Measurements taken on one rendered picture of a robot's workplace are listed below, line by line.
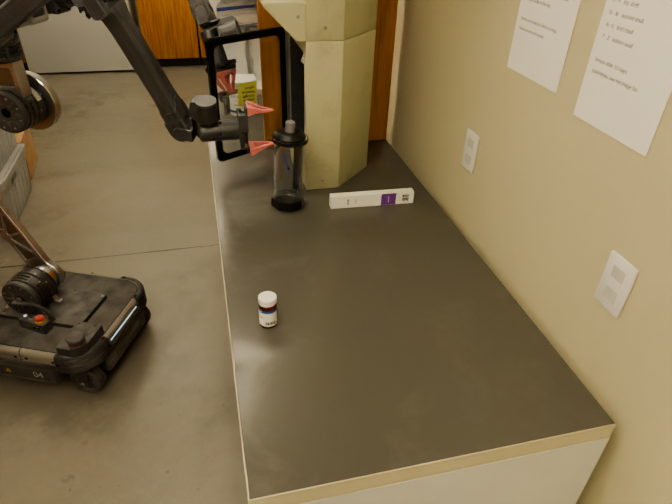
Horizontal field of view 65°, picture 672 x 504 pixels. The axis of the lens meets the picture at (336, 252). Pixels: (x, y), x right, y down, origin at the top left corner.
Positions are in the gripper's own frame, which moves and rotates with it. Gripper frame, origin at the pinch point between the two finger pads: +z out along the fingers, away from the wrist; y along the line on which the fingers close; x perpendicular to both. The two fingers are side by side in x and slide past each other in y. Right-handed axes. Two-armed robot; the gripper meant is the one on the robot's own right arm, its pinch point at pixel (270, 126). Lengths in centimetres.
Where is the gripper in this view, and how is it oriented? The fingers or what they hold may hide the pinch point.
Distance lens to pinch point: 155.7
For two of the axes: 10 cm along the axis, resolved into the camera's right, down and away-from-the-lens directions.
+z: 9.7, -1.2, 2.0
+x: -2.3, -5.4, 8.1
